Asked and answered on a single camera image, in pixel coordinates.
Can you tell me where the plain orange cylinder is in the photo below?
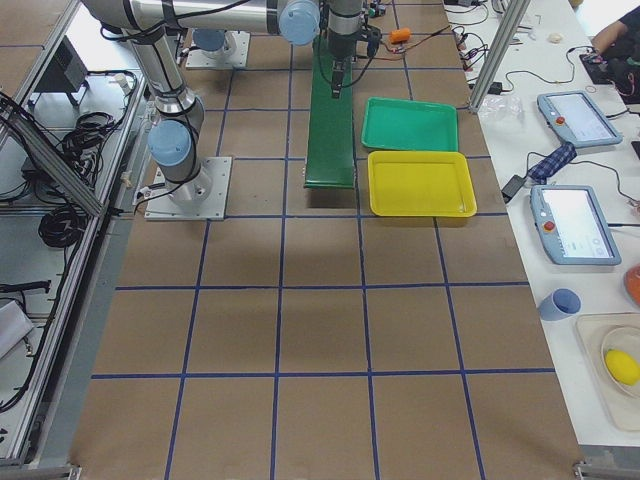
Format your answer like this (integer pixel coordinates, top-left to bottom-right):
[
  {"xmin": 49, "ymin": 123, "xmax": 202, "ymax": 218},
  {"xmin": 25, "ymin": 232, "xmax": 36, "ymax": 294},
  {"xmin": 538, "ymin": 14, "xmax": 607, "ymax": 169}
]
[{"xmin": 389, "ymin": 28, "xmax": 412, "ymax": 44}]

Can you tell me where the green plastic tray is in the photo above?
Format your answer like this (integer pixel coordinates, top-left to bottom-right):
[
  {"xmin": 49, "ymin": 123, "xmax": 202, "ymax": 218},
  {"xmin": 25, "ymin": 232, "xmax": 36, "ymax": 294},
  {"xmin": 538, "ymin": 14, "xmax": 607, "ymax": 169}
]
[{"xmin": 361, "ymin": 97, "xmax": 459, "ymax": 151}]

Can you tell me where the green conveyor belt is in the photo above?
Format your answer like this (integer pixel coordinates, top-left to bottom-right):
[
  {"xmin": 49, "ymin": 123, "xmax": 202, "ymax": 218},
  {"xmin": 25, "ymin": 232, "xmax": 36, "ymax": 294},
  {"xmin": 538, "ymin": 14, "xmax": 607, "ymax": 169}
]
[{"xmin": 304, "ymin": 37, "xmax": 355, "ymax": 189}]

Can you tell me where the yellow plastic tray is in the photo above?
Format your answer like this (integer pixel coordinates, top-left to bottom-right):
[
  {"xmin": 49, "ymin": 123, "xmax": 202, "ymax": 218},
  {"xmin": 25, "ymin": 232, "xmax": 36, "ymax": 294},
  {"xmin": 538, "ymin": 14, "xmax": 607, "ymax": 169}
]
[{"xmin": 368, "ymin": 151, "xmax": 477, "ymax": 218}]

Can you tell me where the black power adapter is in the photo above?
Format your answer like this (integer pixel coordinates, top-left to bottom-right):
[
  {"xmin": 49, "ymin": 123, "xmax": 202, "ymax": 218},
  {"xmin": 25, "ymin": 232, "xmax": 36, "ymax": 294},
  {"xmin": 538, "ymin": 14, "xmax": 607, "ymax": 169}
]
[{"xmin": 501, "ymin": 175, "xmax": 525, "ymax": 204}]

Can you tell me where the blue plaid cloth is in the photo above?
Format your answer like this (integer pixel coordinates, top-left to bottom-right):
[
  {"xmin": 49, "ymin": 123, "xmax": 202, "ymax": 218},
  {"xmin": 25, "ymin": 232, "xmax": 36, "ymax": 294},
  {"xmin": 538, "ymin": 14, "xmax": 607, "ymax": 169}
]
[{"xmin": 528, "ymin": 142, "xmax": 577, "ymax": 184}]

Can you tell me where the upper teach pendant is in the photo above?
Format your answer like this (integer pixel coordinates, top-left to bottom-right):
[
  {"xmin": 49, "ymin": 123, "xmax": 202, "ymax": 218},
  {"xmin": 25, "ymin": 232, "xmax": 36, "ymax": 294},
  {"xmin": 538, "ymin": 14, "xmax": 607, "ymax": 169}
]
[{"xmin": 536, "ymin": 90, "xmax": 623, "ymax": 149}]

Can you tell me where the teach pendant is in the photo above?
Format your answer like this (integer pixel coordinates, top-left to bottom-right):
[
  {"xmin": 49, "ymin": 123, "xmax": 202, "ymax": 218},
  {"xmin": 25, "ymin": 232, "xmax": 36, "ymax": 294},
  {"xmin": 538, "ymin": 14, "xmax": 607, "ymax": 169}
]
[
  {"xmin": 536, "ymin": 90, "xmax": 623, "ymax": 149},
  {"xmin": 530, "ymin": 185, "xmax": 622, "ymax": 266}
]

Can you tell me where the lower teach pendant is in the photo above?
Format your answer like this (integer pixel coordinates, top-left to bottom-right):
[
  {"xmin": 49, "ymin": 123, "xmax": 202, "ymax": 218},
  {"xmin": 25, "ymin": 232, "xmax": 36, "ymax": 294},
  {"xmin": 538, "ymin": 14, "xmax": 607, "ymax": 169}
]
[{"xmin": 530, "ymin": 185, "xmax": 622, "ymax": 266}]

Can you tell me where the blue plastic cup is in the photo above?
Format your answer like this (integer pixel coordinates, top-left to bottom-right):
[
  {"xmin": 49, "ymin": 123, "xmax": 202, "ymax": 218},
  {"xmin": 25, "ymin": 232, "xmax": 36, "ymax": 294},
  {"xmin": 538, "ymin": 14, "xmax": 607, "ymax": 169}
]
[{"xmin": 538, "ymin": 288, "xmax": 582, "ymax": 321}]

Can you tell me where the orange round object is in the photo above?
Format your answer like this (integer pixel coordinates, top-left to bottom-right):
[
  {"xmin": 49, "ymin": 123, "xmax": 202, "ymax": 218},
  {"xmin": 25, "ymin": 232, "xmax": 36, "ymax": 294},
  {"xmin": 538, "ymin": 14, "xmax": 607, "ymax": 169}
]
[{"xmin": 623, "ymin": 264, "xmax": 640, "ymax": 305}]

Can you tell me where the beige tray with bowl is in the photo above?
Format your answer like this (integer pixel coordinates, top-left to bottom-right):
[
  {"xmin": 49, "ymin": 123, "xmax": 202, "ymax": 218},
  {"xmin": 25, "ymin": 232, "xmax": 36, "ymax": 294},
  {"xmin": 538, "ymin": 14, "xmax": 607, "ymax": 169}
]
[{"xmin": 576, "ymin": 313, "xmax": 639, "ymax": 432}]

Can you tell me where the yellow lemon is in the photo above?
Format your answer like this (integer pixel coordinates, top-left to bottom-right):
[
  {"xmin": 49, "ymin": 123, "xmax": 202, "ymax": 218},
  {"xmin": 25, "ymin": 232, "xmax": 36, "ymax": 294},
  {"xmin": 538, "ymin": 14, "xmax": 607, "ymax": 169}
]
[{"xmin": 604, "ymin": 349, "xmax": 639, "ymax": 386}]

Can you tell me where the red black wire with board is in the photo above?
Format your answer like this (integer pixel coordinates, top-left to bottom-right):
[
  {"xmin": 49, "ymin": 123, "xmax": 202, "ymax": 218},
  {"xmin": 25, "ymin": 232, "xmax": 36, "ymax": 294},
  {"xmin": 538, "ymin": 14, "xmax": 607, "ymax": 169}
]
[{"xmin": 379, "ymin": 27, "xmax": 454, "ymax": 57}]

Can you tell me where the aluminium frame post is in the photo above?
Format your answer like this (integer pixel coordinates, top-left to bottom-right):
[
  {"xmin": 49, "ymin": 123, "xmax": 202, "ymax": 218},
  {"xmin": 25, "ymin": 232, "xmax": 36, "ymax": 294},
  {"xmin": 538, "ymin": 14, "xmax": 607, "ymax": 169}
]
[{"xmin": 469, "ymin": 0, "xmax": 530, "ymax": 113}]

